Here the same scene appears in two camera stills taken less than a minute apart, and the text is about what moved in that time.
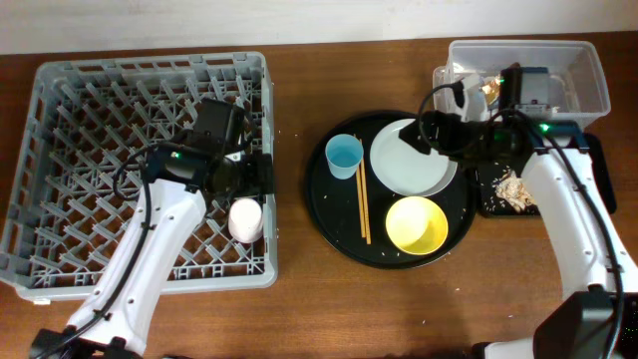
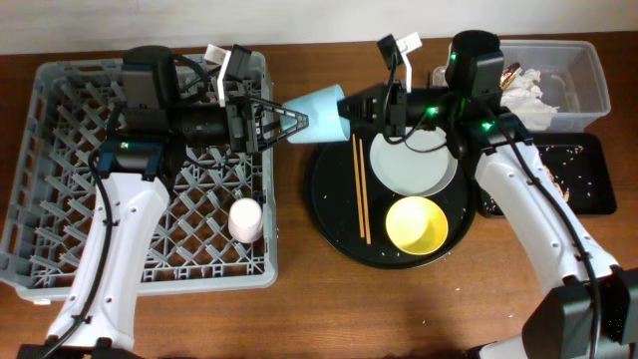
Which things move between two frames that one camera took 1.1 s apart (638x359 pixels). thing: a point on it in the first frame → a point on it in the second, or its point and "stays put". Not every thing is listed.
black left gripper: x=252 y=183 → x=243 y=105
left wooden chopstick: x=360 y=198 stays put
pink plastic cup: x=245 y=219 stays put
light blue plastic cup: x=344 y=153 → x=325 y=125
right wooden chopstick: x=368 y=233 stays put
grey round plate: x=406 y=169 stays put
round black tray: x=333 y=202 stays put
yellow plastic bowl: x=417 y=225 stays put
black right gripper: x=435 y=122 → x=386 y=122
